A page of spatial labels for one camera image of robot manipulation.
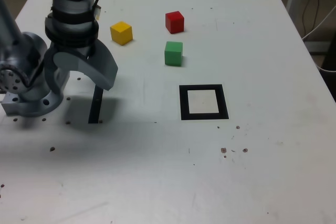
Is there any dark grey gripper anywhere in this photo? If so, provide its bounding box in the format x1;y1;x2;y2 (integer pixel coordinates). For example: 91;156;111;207
44;38;119;95

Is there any yellow cube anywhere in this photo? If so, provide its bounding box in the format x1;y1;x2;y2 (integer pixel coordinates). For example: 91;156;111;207
110;21;133;46

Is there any green cube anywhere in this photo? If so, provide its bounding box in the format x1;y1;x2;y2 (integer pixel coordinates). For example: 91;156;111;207
164;41;184;67

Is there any red cube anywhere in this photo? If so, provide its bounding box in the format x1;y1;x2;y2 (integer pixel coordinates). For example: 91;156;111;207
165;10;185;35

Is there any black tape square outline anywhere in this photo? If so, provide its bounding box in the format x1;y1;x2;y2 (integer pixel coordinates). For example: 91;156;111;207
178;84;229;121

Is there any black tape strip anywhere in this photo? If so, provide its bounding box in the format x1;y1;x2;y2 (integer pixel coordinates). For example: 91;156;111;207
88;84;104;124

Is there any white hanging cable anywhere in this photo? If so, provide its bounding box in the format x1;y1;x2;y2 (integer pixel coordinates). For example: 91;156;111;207
301;6;336;40

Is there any white floor cable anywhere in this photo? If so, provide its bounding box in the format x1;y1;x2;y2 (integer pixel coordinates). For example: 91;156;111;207
314;55;336;73

